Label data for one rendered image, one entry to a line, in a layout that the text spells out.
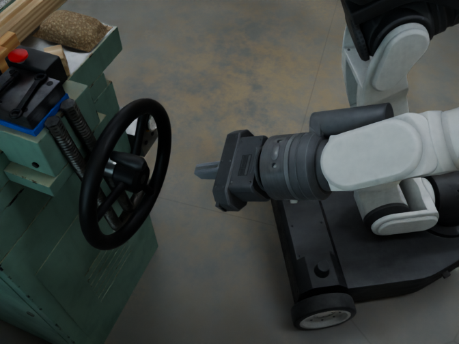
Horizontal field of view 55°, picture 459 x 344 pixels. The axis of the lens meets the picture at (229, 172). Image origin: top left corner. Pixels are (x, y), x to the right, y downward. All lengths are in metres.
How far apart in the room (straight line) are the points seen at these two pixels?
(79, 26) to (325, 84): 1.48
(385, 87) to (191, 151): 1.13
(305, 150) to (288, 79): 1.71
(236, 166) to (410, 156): 0.24
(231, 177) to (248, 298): 1.00
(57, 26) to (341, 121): 0.65
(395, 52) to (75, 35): 0.62
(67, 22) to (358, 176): 0.69
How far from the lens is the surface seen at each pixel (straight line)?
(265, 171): 0.56
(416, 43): 0.89
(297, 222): 1.49
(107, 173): 0.84
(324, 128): 0.56
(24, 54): 0.78
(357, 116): 0.54
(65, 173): 0.81
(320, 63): 2.35
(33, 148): 0.75
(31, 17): 1.05
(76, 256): 1.15
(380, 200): 1.37
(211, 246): 1.65
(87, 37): 0.97
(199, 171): 0.67
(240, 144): 0.62
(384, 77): 0.91
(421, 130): 0.49
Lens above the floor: 1.47
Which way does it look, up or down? 53 degrees down
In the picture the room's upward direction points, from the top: straight up
